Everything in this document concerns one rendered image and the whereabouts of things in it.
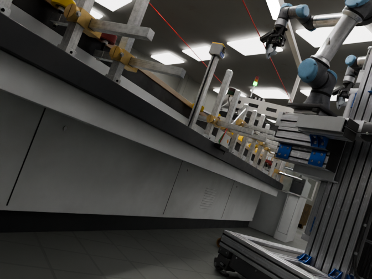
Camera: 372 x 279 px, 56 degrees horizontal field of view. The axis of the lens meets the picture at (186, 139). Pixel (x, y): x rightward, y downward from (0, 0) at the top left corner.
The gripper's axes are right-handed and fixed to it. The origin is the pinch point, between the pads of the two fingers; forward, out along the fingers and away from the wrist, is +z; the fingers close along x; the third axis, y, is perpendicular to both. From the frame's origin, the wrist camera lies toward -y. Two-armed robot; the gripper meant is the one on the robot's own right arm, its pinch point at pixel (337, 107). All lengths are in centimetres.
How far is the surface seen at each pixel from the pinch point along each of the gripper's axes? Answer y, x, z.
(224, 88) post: -15, -95, 25
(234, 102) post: -28, -73, 26
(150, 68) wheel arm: 42, -172, 50
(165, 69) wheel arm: 48, -169, 49
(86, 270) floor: 39, -167, 130
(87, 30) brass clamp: 45, -199, 49
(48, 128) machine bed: 16, -193, 84
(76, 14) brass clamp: 48, -205, 47
